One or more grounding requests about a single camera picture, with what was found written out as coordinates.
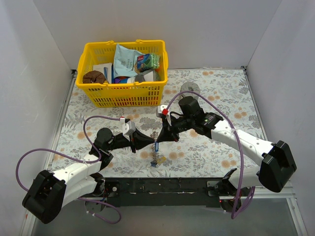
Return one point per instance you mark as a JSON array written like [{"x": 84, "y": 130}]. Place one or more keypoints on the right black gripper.
[{"x": 174, "y": 130}]

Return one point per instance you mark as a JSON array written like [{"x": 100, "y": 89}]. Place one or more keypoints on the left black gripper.
[{"x": 133, "y": 143}]

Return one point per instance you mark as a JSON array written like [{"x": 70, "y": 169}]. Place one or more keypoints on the yellow key tag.
[{"x": 161, "y": 160}]

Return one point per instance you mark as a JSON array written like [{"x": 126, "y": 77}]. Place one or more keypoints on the blue key tag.
[{"x": 153, "y": 164}]

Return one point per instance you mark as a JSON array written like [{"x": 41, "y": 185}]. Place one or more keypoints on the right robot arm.
[{"x": 274, "y": 161}]

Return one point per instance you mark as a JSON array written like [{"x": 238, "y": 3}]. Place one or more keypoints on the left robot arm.
[{"x": 50, "y": 191}]

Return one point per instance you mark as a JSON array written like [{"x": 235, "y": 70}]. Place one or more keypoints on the floral table mat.
[{"x": 194, "y": 155}]

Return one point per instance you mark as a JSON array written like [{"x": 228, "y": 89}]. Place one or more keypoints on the yellow plastic shopping basket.
[{"x": 122, "y": 95}]

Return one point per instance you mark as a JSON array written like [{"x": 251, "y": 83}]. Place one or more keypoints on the blue green sponge pack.
[{"x": 147, "y": 62}]

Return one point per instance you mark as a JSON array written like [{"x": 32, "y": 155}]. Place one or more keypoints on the brown round pouch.
[{"x": 94, "y": 77}]

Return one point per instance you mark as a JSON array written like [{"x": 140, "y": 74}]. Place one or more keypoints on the white blue box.
[{"x": 106, "y": 69}]

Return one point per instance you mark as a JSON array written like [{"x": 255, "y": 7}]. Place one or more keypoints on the light blue chips bag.
[{"x": 125, "y": 61}]

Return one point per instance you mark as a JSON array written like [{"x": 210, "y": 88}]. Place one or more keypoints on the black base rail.
[{"x": 171, "y": 191}]

